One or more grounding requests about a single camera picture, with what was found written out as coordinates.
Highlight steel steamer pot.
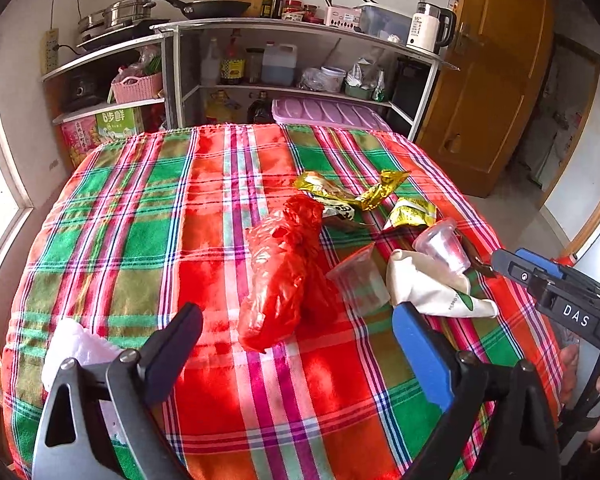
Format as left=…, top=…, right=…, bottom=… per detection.
left=77, top=0, right=157, bottom=33

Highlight white plastic jug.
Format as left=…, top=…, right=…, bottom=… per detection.
left=260, top=41, right=299, bottom=86

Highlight gold foil wrapper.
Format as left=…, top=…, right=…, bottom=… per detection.
left=292, top=170, right=412, bottom=212

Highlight white paper pouch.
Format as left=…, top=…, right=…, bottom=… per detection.
left=386, top=249, right=500, bottom=320

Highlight wooden door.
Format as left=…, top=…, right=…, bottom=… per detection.
left=414, top=0, right=567, bottom=199

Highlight colourful cardboard box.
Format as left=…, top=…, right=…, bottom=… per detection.
left=60, top=107, right=146, bottom=169

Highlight window frame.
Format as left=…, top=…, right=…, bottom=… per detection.
left=0, top=25, right=34, bottom=342

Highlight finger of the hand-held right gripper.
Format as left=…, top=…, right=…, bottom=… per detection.
left=491, top=249, right=549, bottom=289
left=514, top=247, right=600, bottom=302

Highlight black induction cooker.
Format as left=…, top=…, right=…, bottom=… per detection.
left=76, top=19, right=170, bottom=53

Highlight dark brown wrapper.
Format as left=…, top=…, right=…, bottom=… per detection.
left=457, top=232, right=498, bottom=279

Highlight clear plastic cup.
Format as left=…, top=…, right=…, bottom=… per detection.
left=412, top=217, right=473, bottom=276
left=326, top=242, right=392, bottom=318

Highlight soy sauce bottle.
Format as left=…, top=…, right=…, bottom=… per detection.
left=220, top=30, right=247, bottom=86

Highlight white round container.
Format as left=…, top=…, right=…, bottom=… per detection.
left=320, top=65, right=347, bottom=94

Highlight food packet bags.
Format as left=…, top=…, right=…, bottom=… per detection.
left=345, top=57, right=387, bottom=102

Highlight clear storage container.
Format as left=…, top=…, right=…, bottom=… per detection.
left=355, top=2, right=414, bottom=44

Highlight black small appliance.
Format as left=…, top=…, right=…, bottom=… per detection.
left=62, top=72, right=106, bottom=111

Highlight pink woven basket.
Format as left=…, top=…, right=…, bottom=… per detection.
left=110, top=72, right=165, bottom=105

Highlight pink chopstick holder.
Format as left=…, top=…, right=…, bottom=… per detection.
left=323, top=4, right=362, bottom=31

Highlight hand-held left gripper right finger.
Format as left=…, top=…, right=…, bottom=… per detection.
left=392, top=302, right=563, bottom=480

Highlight grey metal shelf rack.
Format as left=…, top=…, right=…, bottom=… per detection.
left=151, top=16, right=460, bottom=143
left=41, top=30, right=175, bottom=133

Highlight clear plastic bottle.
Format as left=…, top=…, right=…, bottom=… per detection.
left=200, top=36, right=222, bottom=86

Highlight yellowed power strip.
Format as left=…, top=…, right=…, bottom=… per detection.
left=39, top=29, right=61, bottom=76

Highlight black frying pan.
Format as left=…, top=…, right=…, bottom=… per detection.
left=146, top=0, right=252, bottom=21

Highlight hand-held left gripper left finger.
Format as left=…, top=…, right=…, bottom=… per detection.
left=32, top=302, right=204, bottom=480

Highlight large cooking oil bottle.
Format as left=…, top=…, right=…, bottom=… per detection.
left=204, top=89, right=241, bottom=125

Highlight glass jar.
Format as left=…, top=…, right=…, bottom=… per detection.
left=245, top=47, right=265, bottom=85

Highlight white electric kettle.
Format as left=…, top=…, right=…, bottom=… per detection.
left=406, top=1, right=457, bottom=55

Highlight red plastic bag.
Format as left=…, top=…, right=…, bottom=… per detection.
left=237, top=194, right=342, bottom=354

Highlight dark glass bottle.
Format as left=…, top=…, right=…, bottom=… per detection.
left=247, top=91, right=275, bottom=125

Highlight plaid red green tablecloth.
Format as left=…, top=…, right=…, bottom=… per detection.
left=2, top=124, right=568, bottom=480

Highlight crumpled clear plastic bag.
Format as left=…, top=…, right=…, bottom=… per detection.
left=297, top=66, right=331, bottom=92

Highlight purple lidded storage box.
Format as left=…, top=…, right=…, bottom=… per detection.
left=271, top=97, right=394, bottom=132

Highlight yellow green snack wrapper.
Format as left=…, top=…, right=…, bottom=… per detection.
left=384, top=197, right=438, bottom=231

